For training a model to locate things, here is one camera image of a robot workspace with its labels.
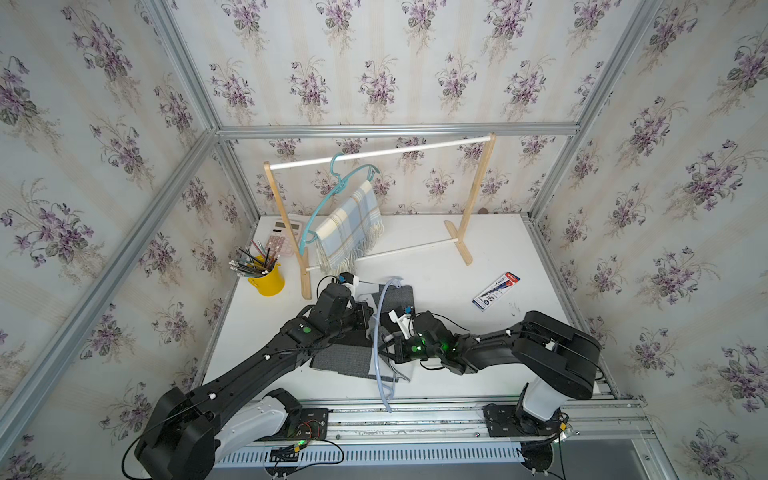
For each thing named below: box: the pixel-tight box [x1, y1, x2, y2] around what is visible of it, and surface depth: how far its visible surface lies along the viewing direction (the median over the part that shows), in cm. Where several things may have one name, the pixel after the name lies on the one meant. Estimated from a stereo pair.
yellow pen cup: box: [247, 255, 285, 297], surface depth 94 cm
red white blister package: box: [472, 271, 521, 311], surface depth 100 cm
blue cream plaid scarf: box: [314, 180, 384, 273], surface depth 89 cm
